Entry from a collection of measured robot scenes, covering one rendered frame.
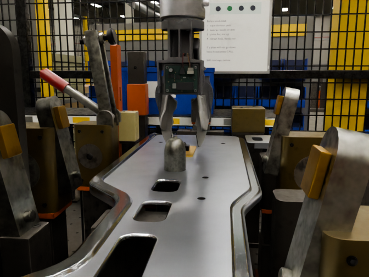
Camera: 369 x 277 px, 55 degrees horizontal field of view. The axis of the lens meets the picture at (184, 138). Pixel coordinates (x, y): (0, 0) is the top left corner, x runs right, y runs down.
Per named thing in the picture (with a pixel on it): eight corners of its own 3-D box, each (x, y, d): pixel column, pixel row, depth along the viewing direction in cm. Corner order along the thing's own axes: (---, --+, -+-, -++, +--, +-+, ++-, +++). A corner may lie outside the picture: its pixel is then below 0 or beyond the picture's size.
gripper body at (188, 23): (155, 97, 56) (154, 18, 54) (164, 94, 65) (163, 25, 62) (203, 98, 55) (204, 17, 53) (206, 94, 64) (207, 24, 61)
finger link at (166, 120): (147, 148, 60) (158, 94, 58) (155, 140, 66) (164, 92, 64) (166, 151, 60) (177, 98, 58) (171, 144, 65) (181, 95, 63)
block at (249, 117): (260, 248, 91) (266, 107, 85) (228, 246, 92) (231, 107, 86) (257, 234, 99) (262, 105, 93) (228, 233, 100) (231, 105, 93)
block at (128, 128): (138, 279, 77) (134, 111, 71) (123, 278, 77) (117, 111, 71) (142, 270, 81) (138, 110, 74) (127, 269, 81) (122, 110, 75)
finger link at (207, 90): (191, 121, 62) (180, 72, 61) (192, 120, 64) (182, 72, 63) (217, 116, 62) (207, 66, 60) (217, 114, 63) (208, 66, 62)
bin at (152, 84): (214, 114, 100) (215, 67, 98) (106, 114, 100) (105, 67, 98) (210, 109, 116) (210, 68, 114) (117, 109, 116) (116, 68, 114)
